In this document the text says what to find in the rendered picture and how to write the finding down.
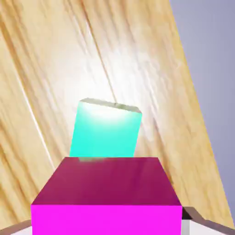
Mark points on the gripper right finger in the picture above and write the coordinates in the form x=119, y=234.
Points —
x=194, y=225

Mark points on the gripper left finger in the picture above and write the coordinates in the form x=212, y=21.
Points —
x=22, y=229

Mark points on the small magenta cube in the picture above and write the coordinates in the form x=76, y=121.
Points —
x=106, y=211

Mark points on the small cyan cube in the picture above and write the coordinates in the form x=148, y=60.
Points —
x=104, y=135

